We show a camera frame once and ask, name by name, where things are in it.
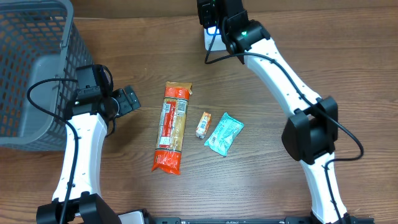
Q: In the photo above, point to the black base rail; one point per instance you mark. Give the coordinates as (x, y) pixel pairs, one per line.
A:
(286, 220)

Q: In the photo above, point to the red snack packet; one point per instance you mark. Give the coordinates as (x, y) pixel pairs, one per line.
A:
(168, 148)

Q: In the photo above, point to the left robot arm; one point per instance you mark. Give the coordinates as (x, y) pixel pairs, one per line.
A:
(92, 110)

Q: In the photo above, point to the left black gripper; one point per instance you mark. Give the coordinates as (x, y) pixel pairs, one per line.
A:
(128, 100)

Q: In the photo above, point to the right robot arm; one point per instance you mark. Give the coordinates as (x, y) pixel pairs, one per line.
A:
(311, 129)

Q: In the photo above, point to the grey plastic mesh basket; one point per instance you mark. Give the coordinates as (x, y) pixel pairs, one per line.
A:
(40, 51)

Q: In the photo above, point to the orange tissue pack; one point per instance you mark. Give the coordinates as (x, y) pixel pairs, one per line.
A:
(203, 125)

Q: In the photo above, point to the white barcode scanner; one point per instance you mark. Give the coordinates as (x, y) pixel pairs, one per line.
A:
(218, 44)

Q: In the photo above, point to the teal wet wipes pack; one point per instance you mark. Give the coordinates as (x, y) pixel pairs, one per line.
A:
(224, 134)

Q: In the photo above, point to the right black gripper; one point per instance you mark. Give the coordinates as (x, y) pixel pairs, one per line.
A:
(203, 18)

